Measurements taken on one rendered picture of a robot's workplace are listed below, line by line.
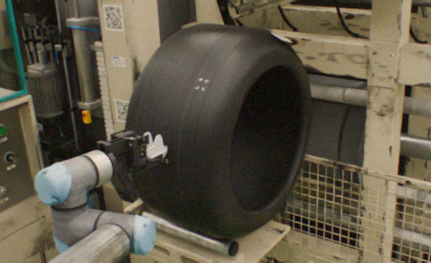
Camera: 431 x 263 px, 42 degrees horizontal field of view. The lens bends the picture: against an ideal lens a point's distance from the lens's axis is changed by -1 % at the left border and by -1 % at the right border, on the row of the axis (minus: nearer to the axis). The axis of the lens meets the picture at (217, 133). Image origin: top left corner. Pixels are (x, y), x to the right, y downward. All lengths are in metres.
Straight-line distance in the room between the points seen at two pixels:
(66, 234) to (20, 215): 0.79
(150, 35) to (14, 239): 0.81
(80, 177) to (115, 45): 0.65
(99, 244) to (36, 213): 0.99
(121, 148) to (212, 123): 0.23
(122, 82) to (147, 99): 0.31
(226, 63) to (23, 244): 0.99
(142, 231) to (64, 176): 0.19
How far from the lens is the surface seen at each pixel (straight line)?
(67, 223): 1.18
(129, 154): 1.26
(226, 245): 1.61
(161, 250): 1.79
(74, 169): 1.16
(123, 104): 1.76
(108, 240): 1.05
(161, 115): 1.40
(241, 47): 1.43
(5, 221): 1.94
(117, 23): 1.68
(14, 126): 1.93
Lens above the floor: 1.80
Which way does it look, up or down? 22 degrees down
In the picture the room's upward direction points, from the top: 3 degrees counter-clockwise
